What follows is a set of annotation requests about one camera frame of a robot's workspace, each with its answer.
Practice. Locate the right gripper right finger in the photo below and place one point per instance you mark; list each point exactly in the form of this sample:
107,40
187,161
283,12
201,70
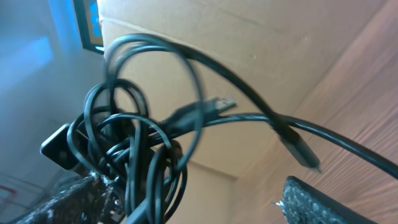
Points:
303,204

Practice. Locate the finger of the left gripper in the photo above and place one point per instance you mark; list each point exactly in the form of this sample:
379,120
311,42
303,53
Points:
56,148

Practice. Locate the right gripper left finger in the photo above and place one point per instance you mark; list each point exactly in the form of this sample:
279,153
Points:
92,199

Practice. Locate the framed monitor blue screen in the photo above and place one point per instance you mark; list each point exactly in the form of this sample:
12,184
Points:
88,20

